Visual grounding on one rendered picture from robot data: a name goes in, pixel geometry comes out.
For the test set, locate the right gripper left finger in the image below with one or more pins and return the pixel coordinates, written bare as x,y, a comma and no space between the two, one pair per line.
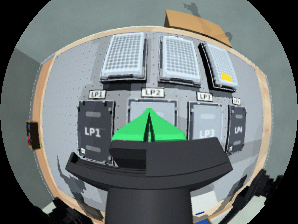
137,129

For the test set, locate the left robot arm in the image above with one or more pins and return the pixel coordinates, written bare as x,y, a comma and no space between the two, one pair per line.
59,214

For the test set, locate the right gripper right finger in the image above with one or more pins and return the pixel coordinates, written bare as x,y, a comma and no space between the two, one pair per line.
162,130

